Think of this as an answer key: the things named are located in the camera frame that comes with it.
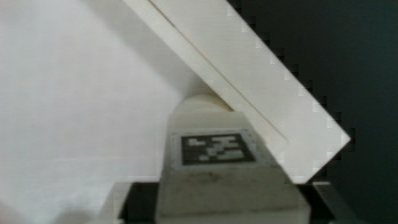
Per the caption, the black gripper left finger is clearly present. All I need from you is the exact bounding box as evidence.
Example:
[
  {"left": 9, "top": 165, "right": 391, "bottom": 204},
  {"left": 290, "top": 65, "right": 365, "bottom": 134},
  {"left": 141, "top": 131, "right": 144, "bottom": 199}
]
[{"left": 97, "top": 180, "right": 164, "bottom": 224}]

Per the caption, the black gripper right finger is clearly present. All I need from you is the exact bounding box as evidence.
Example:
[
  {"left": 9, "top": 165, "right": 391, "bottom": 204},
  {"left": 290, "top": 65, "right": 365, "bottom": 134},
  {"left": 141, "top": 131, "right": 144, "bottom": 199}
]
[{"left": 299, "top": 181, "right": 363, "bottom": 224}]

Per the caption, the white table leg with tag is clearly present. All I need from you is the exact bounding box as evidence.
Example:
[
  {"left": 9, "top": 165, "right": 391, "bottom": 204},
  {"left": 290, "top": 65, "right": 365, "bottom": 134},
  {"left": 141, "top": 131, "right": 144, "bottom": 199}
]
[{"left": 155, "top": 94, "right": 312, "bottom": 224}]

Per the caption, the white square tabletop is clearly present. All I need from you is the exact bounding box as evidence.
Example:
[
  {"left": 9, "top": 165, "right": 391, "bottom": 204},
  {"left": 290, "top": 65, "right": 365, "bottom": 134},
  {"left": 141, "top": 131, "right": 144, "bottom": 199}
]
[{"left": 0, "top": 0, "right": 349, "bottom": 224}]

